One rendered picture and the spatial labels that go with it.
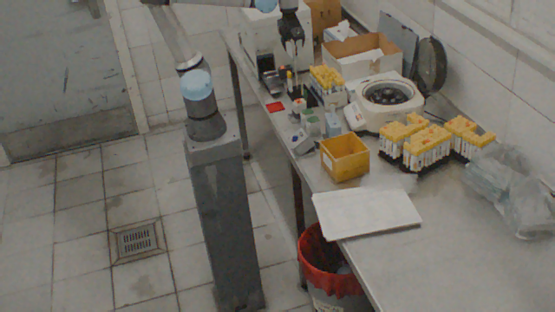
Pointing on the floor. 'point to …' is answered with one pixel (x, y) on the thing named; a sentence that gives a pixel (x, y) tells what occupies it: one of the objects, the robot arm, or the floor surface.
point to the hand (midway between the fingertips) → (295, 58)
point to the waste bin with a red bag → (324, 258)
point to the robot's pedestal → (228, 232)
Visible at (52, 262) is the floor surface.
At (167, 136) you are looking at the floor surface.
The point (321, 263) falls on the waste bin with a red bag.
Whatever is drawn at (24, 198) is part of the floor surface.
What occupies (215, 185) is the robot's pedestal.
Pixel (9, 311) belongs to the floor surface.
